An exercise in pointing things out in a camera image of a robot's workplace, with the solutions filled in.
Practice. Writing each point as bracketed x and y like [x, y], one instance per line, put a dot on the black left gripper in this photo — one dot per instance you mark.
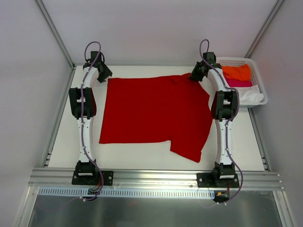
[104, 73]

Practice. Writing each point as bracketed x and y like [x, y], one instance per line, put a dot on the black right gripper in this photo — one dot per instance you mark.
[195, 75]

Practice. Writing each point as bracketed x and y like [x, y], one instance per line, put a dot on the red t-shirt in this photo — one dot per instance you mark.
[151, 110]

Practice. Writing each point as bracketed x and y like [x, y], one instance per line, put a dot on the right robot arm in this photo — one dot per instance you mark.
[225, 107]

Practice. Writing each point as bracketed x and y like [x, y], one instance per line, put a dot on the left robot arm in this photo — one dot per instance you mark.
[84, 109]

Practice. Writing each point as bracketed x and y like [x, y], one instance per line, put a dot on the magenta t-shirt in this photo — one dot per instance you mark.
[238, 83]

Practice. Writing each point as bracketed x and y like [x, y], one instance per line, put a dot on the orange t-shirt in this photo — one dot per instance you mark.
[241, 73]

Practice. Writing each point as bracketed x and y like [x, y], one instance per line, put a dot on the white t-shirt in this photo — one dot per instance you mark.
[250, 95]

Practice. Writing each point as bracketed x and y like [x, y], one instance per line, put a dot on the white plastic basket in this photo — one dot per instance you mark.
[255, 75]

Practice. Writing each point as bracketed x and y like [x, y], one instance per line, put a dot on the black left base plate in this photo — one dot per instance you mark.
[106, 178]

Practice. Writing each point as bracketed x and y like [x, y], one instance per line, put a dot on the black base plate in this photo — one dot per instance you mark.
[106, 178]
[210, 180]

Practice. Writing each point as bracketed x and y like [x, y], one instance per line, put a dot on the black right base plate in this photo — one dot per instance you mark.
[210, 180]

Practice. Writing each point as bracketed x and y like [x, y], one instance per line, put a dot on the aluminium mounting rail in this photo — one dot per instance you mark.
[157, 179]

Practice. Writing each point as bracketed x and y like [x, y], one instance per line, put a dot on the white slotted cable duct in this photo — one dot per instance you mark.
[128, 193]

